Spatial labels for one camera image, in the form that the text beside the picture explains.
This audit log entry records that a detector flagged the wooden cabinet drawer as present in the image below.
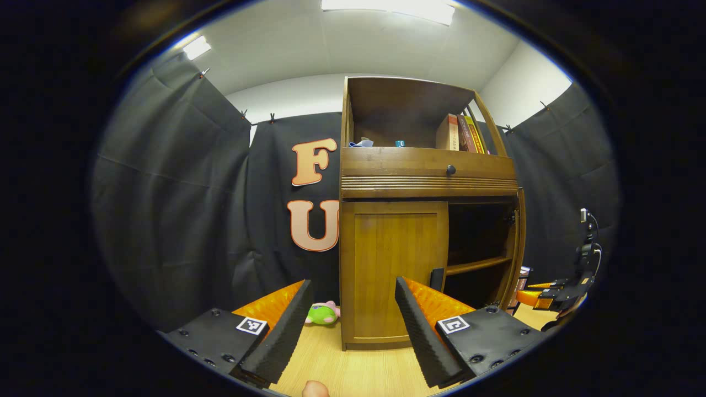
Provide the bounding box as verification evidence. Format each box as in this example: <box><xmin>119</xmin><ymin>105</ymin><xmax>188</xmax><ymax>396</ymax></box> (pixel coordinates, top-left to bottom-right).
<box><xmin>340</xmin><ymin>147</ymin><xmax>519</xmax><ymax>199</ymax></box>

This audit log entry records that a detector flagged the ceiling light strip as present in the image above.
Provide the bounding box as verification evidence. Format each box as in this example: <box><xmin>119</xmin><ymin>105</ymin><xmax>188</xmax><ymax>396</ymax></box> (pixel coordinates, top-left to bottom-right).
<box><xmin>183</xmin><ymin>36</ymin><xmax>212</xmax><ymax>61</ymax></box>

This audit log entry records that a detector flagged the dark red book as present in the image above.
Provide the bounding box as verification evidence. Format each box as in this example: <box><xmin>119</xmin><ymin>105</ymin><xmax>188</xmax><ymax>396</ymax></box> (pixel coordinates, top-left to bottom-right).
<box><xmin>457</xmin><ymin>115</ymin><xmax>478</xmax><ymax>153</ymax></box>

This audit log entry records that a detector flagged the wooden cabinet door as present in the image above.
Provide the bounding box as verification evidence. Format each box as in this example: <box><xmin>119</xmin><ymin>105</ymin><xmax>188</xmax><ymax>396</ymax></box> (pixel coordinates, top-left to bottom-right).
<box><xmin>340</xmin><ymin>201</ymin><xmax>449</xmax><ymax>346</ymax></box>
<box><xmin>498</xmin><ymin>187</ymin><xmax>528</xmax><ymax>310</ymax></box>

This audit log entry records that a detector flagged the wooden double-door shoe cabinet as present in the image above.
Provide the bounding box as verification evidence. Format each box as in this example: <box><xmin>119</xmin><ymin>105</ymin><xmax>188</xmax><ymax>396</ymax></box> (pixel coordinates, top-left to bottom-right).
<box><xmin>339</xmin><ymin>76</ymin><xmax>528</xmax><ymax>352</ymax></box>

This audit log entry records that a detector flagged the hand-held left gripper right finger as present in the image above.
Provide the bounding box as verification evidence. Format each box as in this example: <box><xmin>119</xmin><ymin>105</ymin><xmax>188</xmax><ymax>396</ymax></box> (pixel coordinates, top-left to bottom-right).
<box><xmin>394</xmin><ymin>276</ymin><xmax>548</xmax><ymax>389</ymax></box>

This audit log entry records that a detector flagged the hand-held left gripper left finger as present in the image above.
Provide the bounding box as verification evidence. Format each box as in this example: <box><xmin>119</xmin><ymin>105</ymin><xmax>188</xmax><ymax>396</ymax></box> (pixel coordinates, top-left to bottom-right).
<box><xmin>157</xmin><ymin>279</ymin><xmax>315</xmax><ymax>387</ymax></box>

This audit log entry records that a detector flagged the green plush toy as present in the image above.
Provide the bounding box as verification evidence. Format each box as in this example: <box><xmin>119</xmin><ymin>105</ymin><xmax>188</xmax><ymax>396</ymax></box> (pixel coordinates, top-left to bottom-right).
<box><xmin>305</xmin><ymin>301</ymin><xmax>341</xmax><ymax>326</ymax></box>

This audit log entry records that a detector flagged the wooden inner shelf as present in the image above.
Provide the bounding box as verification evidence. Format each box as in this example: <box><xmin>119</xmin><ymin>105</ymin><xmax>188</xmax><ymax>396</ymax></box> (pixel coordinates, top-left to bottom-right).
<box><xmin>446</xmin><ymin>255</ymin><xmax>514</xmax><ymax>276</ymax></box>

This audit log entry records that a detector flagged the yellow book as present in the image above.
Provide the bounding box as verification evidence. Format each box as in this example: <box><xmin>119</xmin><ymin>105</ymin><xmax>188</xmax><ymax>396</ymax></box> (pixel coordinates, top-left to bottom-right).
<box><xmin>465</xmin><ymin>116</ymin><xmax>486</xmax><ymax>155</ymax></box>

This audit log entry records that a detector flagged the tan leaning book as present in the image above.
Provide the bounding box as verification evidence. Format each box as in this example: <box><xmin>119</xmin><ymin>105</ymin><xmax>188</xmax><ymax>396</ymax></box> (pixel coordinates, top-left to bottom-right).
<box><xmin>436</xmin><ymin>114</ymin><xmax>460</xmax><ymax>151</ymax></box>

